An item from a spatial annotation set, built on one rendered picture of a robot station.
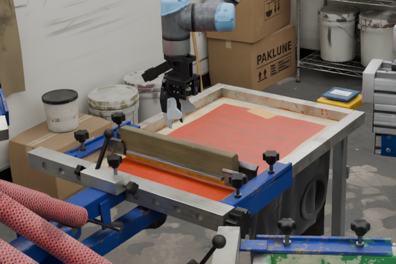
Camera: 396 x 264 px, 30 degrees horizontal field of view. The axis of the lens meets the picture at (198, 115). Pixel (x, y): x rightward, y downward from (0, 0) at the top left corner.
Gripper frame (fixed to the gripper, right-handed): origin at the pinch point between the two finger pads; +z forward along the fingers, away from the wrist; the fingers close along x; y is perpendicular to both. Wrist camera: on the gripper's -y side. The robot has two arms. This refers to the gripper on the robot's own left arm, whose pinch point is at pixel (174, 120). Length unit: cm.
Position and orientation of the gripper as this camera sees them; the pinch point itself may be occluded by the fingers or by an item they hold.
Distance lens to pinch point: 206.7
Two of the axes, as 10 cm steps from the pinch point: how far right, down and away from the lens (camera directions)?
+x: 5.9, -3.2, 7.4
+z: 0.3, 9.3, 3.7
